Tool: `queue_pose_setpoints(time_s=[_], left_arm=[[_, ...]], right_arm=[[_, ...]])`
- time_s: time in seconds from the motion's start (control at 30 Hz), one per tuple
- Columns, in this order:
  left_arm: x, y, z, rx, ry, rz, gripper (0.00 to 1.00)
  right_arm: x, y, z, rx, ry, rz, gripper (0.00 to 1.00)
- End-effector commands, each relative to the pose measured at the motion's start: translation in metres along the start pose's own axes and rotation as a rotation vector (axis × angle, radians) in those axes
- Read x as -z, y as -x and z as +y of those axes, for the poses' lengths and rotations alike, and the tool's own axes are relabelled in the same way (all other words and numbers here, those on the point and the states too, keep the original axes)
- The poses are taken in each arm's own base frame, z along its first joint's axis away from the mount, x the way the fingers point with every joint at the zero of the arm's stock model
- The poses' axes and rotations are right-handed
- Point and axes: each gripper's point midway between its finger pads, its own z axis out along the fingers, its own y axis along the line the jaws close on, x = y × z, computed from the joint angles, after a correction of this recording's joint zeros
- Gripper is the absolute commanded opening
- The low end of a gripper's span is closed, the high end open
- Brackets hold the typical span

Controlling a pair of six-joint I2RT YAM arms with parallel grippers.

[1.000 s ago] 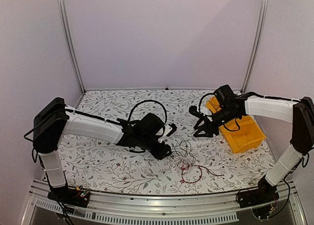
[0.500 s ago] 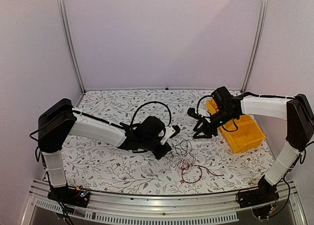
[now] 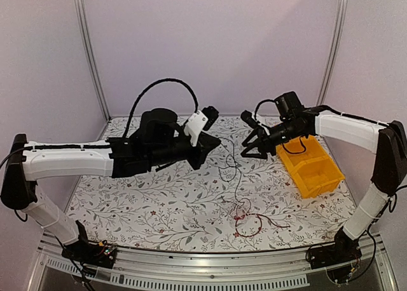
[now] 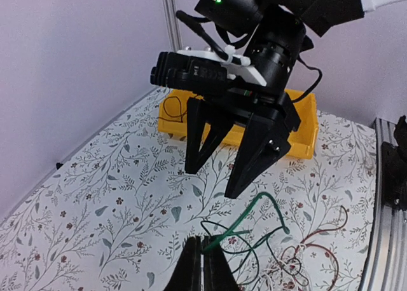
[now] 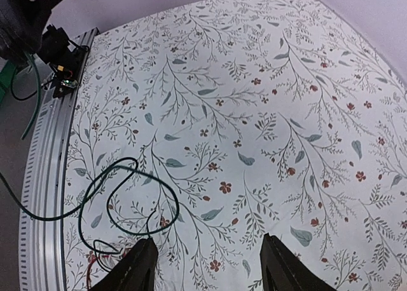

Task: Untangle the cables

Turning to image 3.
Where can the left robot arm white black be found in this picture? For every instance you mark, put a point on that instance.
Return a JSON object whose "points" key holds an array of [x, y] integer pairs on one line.
{"points": [[158, 143]]}

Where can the front aluminium rail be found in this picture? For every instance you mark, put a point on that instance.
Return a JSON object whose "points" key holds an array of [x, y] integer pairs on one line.
{"points": [[287, 269]]}

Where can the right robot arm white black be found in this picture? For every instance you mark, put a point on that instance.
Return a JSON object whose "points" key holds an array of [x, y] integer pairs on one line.
{"points": [[386, 140]]}

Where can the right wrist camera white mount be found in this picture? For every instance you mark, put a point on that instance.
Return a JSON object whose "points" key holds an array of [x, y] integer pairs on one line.
{"points": [[249, 119]]}

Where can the floral patterned table mat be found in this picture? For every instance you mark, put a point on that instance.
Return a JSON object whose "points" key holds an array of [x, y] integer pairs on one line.
{"points": [[231, 204]]}

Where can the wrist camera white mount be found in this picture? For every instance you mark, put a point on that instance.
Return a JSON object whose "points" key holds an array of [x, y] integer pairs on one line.
{"points": [[200, 121], [249, 119]]}

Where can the right aluminium frame post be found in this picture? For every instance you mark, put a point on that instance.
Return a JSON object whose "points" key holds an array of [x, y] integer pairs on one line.
{"points": [[333, 50]]}

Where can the left aluminium frame post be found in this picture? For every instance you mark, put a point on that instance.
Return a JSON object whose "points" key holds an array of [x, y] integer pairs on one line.
{"points": [[90, 58]]}

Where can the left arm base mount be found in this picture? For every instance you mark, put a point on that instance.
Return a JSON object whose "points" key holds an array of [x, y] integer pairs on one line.
{"points": [[101, 255]]}

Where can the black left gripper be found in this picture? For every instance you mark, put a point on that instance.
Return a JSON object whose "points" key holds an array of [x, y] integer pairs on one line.
{"points": [[206, 143]]}

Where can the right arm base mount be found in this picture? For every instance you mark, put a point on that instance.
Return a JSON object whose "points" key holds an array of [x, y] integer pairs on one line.
{"points": [[343, 256]]}

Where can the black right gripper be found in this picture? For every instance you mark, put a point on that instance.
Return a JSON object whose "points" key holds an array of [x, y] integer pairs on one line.
{"points": [[265, 140]]}

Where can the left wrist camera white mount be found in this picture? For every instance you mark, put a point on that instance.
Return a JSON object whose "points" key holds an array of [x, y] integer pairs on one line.
{"points": [[200, 121]]}

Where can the yellow three-compartment bin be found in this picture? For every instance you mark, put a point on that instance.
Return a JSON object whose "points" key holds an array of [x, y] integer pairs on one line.
{"points": [[311, 168]]}

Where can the aluminium frame post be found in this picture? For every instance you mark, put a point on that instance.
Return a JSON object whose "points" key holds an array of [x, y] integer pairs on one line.
{"points": [[90, 58], [333, 50]]}

